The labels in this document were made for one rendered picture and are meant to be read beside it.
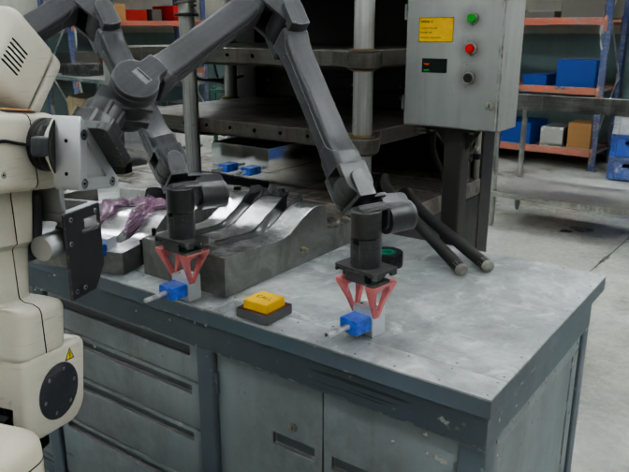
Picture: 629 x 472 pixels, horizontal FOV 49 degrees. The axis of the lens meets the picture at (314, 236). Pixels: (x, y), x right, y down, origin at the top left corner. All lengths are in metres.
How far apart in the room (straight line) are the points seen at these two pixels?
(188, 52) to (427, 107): 0.99
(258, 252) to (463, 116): 0.81
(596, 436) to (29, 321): 1.98
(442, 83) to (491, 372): 1.08
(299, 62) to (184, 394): 0.82
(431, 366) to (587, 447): 1.44
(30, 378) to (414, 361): 0.66
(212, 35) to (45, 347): 0.63
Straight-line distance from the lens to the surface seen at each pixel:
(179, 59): 1.27
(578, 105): 4.71
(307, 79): 1.34
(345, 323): 1.28
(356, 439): 1.39
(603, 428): 2.72
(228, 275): 1.48
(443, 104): 2.08
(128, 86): 1.17
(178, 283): 1.47
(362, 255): 1.23
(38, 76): 1.25
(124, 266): 1.67
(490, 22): 2.02
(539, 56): 8.17
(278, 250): 1.60
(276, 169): 2.42
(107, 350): 1.90
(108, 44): 1.59
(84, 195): 2.28
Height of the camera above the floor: 1.35
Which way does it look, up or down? 17 degrees down
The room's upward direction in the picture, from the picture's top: straight up
